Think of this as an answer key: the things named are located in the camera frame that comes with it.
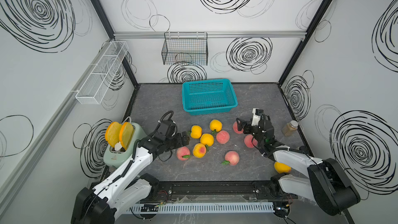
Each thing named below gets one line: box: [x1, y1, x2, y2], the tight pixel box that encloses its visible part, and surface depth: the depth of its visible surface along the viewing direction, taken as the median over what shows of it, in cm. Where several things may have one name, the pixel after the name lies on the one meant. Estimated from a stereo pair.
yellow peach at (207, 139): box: [200, 133, 215, 147], surface depth 88 cm
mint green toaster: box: [103, 122, 148, 168], surface depth 72 cm
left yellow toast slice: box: [104, 121, 122, 148], surface depth 72 cm
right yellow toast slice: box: [119, 121, 135, 151], surface depth 72 cm
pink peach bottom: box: [224, 150, 240, 166], surface depth 81 cm
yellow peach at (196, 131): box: [190, 124, 203, 139], surface depth 91 cm
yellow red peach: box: [192, 143, 207, 159], surface depth 83 cm
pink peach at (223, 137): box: [216, 130, 230, 145], surface depth 88 cm
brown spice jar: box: [281, 120, 299, 137], surface depth 89 cm
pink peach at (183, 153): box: [176, 146, 192, 161], surface depth 82 cm
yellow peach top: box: [209, 119, 223, 133], surface depth 94 cm
